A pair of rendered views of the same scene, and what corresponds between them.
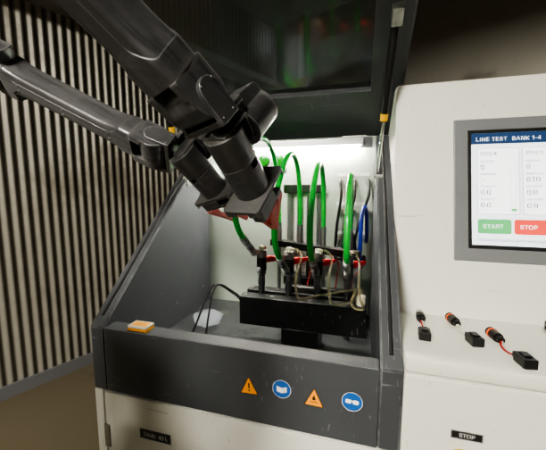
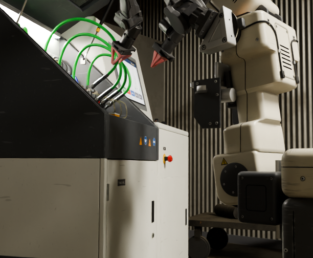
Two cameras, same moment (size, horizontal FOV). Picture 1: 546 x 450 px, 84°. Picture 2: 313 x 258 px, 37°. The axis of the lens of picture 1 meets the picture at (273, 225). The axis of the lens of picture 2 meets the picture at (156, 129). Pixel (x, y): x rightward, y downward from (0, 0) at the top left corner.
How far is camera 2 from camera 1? 2.19 m
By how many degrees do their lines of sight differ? 90
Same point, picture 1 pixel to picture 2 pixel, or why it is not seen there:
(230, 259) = not seen: outside the picture
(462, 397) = (163, 134)
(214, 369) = (134, 134)
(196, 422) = (131, 167)
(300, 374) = (148, 132)
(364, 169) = (56, 53)
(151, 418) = (120, 171)
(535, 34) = not seen: outside the picture
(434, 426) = (161, 147)
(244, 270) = not seen: hidden behind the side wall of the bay
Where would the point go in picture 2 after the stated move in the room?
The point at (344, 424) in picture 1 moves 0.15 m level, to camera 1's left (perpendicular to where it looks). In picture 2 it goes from (153, 152) to (152, 151)
